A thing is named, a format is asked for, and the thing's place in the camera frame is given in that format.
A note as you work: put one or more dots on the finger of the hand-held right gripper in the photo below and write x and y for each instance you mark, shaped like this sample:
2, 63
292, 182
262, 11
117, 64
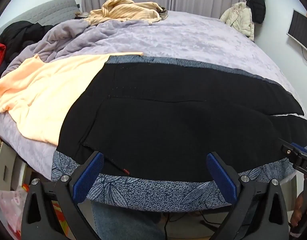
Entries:
291, 153
306, 148

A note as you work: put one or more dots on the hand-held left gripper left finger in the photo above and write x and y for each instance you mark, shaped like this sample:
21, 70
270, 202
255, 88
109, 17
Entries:
89, 177

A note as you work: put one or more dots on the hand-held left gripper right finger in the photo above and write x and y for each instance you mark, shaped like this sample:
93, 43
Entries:
222, 177

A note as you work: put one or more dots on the black pants with floral trim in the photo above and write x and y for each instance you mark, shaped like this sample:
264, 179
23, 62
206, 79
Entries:
168, 120

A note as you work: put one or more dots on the person's right hand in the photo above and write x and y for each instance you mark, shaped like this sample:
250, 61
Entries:
297, 212

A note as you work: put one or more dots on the person's leg in jeans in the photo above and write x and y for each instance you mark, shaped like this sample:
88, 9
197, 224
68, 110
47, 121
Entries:
123, 222

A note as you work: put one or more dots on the pink plastic bag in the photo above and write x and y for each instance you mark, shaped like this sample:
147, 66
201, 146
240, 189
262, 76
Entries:
11, 205

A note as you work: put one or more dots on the peach fleece cloth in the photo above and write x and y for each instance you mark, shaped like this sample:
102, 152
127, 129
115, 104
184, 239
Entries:
43, 92

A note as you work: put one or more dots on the cream puffer jacket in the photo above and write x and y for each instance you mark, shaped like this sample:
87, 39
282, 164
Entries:
239, 17

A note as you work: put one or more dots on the purple plush blanket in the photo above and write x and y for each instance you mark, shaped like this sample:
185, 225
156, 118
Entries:
181, 37

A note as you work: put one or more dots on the black hanging jacket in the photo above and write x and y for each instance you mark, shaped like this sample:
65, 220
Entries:
257, 2

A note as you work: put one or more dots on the black clothes pile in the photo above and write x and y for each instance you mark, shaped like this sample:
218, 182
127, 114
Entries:
21, 35

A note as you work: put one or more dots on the beige striped garment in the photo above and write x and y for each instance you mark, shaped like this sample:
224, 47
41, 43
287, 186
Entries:
126, 10

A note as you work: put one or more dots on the grey quilted headboard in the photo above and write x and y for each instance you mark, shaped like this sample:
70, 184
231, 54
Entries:
51, 10

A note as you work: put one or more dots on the grey-brown cloth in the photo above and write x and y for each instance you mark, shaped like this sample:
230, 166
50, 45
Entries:
164, 13

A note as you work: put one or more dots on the wall-mounted monitor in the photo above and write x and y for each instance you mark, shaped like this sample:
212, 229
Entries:
301, 27

